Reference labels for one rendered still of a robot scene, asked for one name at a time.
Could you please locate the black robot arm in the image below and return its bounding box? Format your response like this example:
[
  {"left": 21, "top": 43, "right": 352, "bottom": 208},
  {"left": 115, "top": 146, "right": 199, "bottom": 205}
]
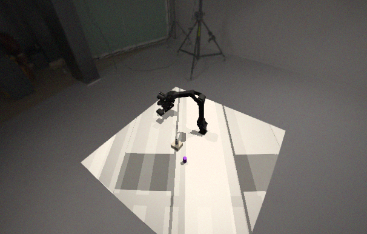
[{"left": 157, "top": 90, "right": 208, "bottom": 135}]

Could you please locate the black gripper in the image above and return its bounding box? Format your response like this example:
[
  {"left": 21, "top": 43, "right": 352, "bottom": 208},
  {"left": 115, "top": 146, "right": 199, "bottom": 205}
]
[{"left": 156, "top": 102, "right": 174, "bottom": 116}]

